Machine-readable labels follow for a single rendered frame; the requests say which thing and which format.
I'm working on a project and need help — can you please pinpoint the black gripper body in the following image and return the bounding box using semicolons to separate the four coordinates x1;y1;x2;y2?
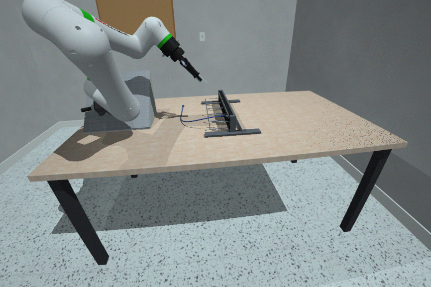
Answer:
170;47;186;64

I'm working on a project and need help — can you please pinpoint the black patch panel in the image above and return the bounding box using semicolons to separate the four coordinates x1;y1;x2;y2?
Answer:
201;90;261;137

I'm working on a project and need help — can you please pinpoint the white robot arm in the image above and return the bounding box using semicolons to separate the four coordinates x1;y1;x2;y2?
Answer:
21;0;180;122

